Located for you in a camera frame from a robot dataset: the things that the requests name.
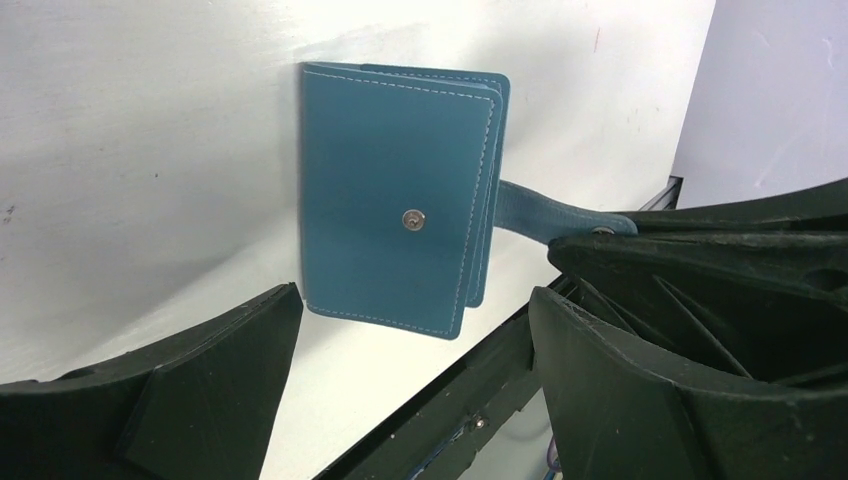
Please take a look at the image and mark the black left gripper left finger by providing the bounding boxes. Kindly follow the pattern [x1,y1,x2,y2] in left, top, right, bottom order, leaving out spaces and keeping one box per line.
[1,283,303,479]

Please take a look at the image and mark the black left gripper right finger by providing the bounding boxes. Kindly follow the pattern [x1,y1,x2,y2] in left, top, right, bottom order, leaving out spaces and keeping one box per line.
[528,287,847,479]

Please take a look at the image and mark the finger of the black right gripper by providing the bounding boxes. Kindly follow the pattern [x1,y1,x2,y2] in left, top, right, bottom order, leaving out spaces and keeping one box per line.
[548,231,847,388]
[624,179,847,233]

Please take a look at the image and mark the blue leather card holder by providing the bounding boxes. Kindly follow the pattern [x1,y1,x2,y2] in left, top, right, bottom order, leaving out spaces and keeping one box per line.
[299,62,638,340]

